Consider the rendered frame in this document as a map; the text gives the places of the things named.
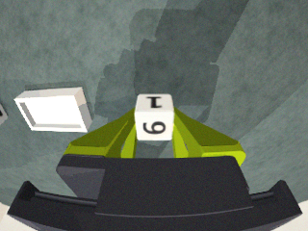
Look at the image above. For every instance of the beige open-top tray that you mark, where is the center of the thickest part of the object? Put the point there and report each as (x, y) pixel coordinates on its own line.
(56, 109)

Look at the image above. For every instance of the white number cube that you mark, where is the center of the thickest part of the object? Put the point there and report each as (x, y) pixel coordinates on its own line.
(3, 115)
(154, 115)

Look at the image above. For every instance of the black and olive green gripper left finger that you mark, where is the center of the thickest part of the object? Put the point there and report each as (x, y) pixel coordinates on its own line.
(108, 139)

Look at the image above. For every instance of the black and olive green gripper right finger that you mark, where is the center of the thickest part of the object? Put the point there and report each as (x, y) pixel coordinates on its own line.
(201, 140)

